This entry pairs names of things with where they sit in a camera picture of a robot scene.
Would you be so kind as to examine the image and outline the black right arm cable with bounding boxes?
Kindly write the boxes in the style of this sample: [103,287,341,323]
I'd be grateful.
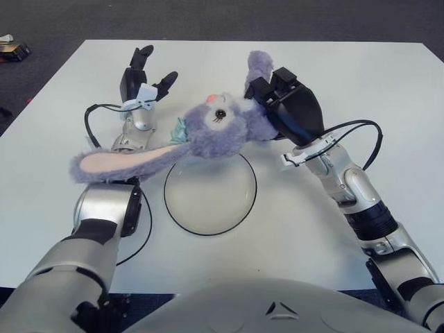
[301,120,384,171]

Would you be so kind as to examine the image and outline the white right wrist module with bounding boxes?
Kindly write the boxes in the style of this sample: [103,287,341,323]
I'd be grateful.
[280,128,343,168]

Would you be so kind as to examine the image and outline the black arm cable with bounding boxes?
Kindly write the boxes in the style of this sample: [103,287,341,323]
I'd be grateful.
[301,120,384,171]
[84,103,153,267]

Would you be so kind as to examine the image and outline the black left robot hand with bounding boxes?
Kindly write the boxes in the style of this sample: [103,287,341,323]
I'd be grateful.
[119,44,180,105]

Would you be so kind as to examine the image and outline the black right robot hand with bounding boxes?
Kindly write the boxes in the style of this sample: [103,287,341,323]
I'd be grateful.
[244,67,325,146]

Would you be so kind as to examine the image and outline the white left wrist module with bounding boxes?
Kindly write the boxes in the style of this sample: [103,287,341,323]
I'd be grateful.
[121,83,157,114]

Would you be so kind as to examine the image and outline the white plate black rim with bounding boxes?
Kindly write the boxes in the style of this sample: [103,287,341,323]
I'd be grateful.
[164,154,258,237]

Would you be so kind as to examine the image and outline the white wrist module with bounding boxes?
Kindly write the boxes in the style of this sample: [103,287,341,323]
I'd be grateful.
[280,128,343,168]
[121,83,157,114]

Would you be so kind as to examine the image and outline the purple plush bunny doll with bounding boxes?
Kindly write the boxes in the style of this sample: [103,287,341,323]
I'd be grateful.
[69,51,278,185]

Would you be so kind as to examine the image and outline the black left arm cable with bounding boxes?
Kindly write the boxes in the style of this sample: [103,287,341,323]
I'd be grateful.
[84,103,153,267]

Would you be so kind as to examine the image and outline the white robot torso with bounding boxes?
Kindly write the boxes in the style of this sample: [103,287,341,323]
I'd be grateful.
[123,277,431,333]

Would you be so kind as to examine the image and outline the black yellow floor box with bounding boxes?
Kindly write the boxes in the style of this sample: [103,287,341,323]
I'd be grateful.
[0,33,31,63]

